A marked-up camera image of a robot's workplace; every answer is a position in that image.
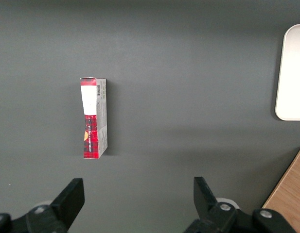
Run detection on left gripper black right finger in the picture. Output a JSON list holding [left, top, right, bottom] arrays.
[[183, 176, 298, 233]]

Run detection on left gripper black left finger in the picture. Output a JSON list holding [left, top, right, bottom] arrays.
[[0, 178, 86, 233]]

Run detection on beige rectangular tray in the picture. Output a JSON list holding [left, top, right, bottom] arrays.
[[275, 23, 300, 121]]

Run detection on wooden drawer cabinet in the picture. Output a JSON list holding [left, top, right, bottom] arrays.
[[262, 147, 300, 233]]

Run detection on red and white carton box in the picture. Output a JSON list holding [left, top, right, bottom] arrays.
[[79, 77, 108, 160]]

